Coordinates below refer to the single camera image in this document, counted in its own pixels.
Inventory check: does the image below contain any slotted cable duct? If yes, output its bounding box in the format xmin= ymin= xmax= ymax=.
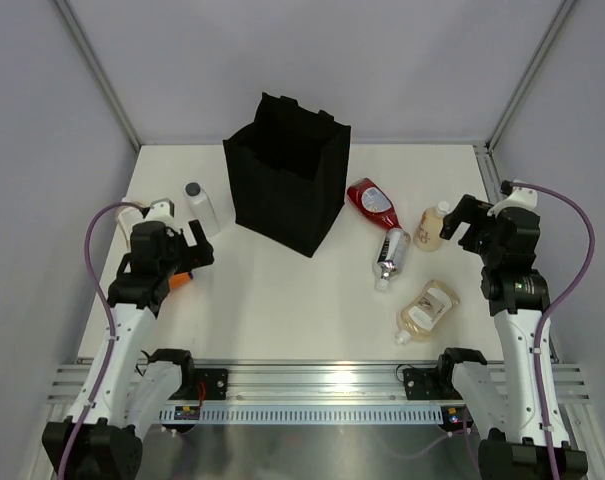
xmin=156 ymin=405 xmax=444 ymax=425

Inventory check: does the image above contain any left aluminium frame post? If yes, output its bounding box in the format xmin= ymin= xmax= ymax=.
xmin=51 ymin=0 xmax=143 ymax=153

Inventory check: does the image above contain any black canvas bag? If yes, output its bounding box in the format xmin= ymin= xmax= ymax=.
xmin=223 ymin=92 xmax=351 ymax=258

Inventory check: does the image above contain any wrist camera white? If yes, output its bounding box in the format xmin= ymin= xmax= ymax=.
xmin=142 ymin=198 xmax=175 ymax=228
xmin=487 ymin=180 xmax=538 ymax=217

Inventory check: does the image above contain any beige lotion bottle white cap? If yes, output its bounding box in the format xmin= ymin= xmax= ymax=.
xmin=413 ymin=201 xmax=450 ymax=252

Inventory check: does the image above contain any orange tube blue cap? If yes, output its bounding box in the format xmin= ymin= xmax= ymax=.
xmin=169 ymin=272 xmax=193 ymax=290

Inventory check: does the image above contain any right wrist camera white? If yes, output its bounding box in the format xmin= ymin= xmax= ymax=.
xmin=487 ymin=180 xmax=538 ymax=217

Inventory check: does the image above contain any amber soap refill bottle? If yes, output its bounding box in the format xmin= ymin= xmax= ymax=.
xmin=395 ymin=280 xmax=460 ymax=345

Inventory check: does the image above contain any right aluminium frame post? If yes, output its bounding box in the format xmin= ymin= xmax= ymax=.
xmin=486 ymin=0 xmax=579 ymax=152

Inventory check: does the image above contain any aluminium frame post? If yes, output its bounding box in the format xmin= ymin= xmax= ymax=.
xmin=486 ymin=0 xmax=579 ymax=152
xmin=51 ymin=0 xmax=143 ymax=153

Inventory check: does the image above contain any silver tube bottle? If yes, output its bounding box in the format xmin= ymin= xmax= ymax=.
xmin=374 ymin=228 xmax=411 ymax=291

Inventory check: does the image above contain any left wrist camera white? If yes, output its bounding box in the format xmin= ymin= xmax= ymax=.
xmin=142 ymin=198 xmax=175 ymax=228

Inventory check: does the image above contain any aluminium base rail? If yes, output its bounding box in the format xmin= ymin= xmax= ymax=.
xmin=46 ymin=358 xmax=590 ymax=404

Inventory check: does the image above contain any red liquid bottle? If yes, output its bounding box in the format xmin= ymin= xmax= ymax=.
xmin=346 ymin=177 xmax=401 ymax=231

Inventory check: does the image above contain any white bottle grey cap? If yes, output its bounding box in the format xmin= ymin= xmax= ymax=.
xmin=184 ymin=182 xmax=220 ymax=237

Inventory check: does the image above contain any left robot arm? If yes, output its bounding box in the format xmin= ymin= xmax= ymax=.
xmin=42 ymin=220 xmax=214 ymax=479

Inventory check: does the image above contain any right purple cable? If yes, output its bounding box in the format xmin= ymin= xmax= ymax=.
xmin=511 ymin=183 xmax=596 ymax=480

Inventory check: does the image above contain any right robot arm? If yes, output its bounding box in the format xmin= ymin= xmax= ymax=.
xmin=434 ymin=189 xmax=588 ymax=479

